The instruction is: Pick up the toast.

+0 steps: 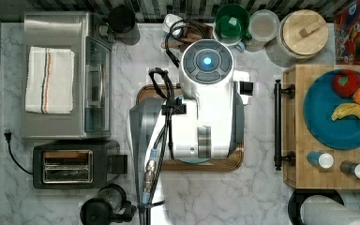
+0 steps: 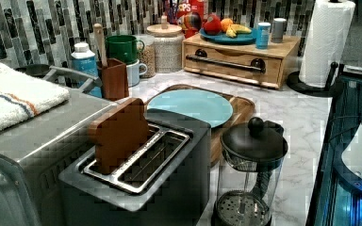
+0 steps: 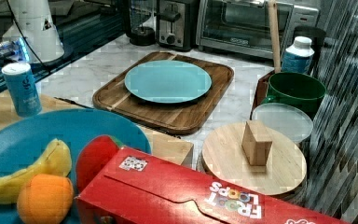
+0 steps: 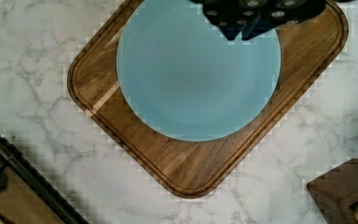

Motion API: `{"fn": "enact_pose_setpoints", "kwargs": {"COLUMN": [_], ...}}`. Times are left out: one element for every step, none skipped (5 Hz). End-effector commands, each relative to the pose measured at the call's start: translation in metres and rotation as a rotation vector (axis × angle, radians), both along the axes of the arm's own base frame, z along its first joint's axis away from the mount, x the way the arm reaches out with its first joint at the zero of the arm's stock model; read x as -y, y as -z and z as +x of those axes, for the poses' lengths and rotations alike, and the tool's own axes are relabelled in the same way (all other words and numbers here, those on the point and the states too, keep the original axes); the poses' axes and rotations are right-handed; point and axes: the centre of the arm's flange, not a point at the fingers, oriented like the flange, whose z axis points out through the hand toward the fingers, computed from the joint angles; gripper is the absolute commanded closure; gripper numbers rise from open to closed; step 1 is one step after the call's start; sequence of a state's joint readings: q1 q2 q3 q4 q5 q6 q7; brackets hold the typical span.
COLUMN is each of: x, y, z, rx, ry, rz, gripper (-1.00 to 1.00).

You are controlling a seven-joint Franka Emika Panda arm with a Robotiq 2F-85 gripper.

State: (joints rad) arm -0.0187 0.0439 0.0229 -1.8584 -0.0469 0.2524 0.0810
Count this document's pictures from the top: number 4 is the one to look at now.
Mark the wooden cutting board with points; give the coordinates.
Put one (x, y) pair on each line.
(186, 169)

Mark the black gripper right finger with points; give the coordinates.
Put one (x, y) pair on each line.
(275, 13)

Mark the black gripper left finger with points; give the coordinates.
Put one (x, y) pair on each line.
(229, 16)

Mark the wooden bread box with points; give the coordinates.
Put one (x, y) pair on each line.
(20, 205)

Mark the black bread box handle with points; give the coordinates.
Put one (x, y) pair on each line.
(11, 157)

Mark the light blue plate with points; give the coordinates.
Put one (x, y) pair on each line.
(183, 79)

